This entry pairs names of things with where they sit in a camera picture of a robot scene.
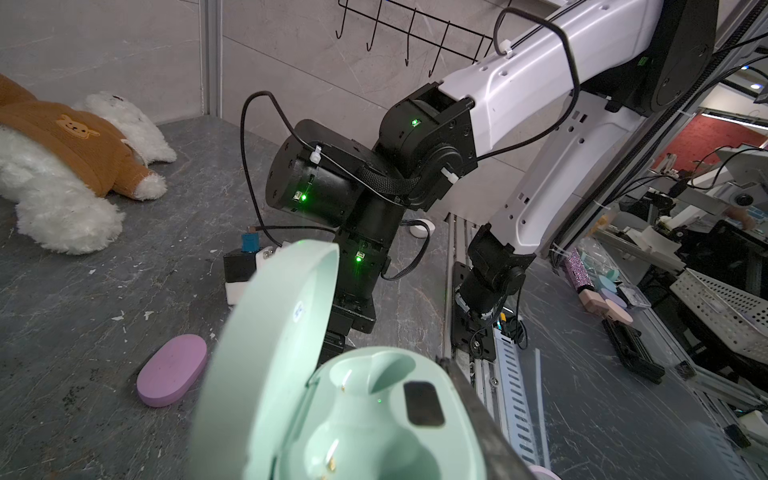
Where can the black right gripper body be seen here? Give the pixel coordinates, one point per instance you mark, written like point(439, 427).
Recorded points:
point(360, 267)

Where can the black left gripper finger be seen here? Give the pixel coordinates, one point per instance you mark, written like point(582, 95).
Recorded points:
point(500, 459)

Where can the mint green earbud charging case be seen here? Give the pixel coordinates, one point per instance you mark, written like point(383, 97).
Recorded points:
point(269, 408)

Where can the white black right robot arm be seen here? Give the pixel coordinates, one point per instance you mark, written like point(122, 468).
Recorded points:
point(619, 62)

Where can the pink oval earbud case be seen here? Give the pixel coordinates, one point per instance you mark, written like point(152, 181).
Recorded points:
point(171, 371)

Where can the white teddy bear brown hoodie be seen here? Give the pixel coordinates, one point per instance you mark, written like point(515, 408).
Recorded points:
point(59, 163)

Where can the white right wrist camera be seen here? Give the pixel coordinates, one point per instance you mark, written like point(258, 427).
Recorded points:
point(241, 264)

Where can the black wire hook rack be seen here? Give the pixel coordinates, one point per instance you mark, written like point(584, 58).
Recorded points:
point(413, 26)

